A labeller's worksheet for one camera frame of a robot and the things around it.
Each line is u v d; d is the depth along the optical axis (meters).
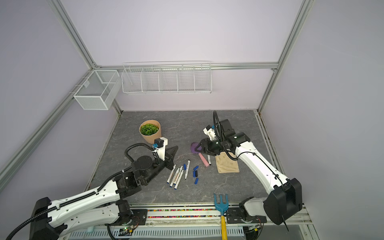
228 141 0.56
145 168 0.50
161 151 0.58
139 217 0.74
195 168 0.91
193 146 0.99
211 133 0.72
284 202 0.40
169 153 0.62
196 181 0.85
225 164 0.91
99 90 0.99
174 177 0.86
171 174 0.87
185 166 0.91
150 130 0.94
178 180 0.85
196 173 0.88
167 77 0.97
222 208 0.75
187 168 0.89
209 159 0.93
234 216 0.74
